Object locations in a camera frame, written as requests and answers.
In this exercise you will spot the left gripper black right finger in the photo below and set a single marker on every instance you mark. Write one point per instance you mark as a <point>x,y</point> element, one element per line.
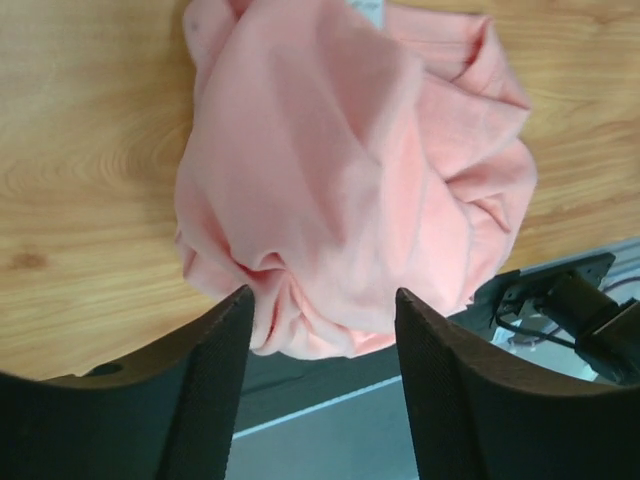
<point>478,412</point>

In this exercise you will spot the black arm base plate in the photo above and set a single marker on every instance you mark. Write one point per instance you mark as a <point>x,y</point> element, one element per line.
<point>568,306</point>

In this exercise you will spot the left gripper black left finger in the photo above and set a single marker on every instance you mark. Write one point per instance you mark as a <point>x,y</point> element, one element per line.
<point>165,411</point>

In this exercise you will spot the pink t-shirt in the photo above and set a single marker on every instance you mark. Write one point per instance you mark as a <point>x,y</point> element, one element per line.
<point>332,162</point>

